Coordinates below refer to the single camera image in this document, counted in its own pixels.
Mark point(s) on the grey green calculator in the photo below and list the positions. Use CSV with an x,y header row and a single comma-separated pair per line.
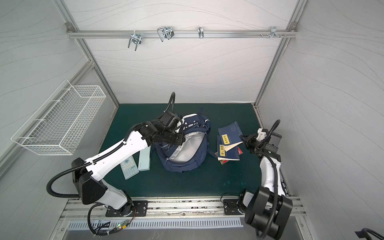
x,y
129,168

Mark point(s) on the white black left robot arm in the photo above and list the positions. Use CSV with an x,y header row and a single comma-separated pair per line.
x,y
89,179

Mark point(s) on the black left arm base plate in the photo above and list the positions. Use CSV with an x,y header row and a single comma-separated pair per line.
x,y
138,208

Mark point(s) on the aluminium crossbar rail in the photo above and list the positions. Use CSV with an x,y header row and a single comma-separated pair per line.
x,y
179,34

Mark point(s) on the metal bracket clamp right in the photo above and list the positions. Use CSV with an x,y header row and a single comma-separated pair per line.
x,y
273,34

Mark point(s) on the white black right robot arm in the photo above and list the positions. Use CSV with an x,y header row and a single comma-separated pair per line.
x,y
268,209

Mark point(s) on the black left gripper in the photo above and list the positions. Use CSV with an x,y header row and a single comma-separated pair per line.
x,y
181,137

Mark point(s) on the white wire basket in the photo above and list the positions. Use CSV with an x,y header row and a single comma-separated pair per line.
x,y
57,127

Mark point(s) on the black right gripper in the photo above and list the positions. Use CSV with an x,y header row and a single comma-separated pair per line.
x,y
249,141

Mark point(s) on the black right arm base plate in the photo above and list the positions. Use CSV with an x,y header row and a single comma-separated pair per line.
x,y
231,207

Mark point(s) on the dark blue book top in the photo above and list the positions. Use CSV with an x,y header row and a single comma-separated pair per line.
x,y
230,136

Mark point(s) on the metal u-bolt clamp middle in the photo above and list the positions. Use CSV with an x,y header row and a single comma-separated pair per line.
x,y
165,33

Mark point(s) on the metal ring clamp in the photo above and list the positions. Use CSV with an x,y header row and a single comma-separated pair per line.
x,y
201,32

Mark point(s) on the metal u-bolt clamp left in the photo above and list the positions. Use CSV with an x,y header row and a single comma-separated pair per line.
x,y
135,40

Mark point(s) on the metal u-bolt clamp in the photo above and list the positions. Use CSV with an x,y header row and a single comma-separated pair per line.
x,y
135,40
165,33

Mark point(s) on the mint green pencil case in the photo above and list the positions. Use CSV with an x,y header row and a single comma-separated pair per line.
x,y
144,159

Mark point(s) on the white slotted cable duct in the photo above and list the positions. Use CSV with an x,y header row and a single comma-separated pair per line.
x,y
147,224

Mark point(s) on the dark blue book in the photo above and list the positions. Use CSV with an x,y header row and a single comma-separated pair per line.
x,y
220,146
230,136

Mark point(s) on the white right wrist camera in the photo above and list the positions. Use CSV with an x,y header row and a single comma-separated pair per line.
x,y
262,134

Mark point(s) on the navy blue student backpack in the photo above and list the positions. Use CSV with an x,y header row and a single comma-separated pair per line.
x,y
192,153

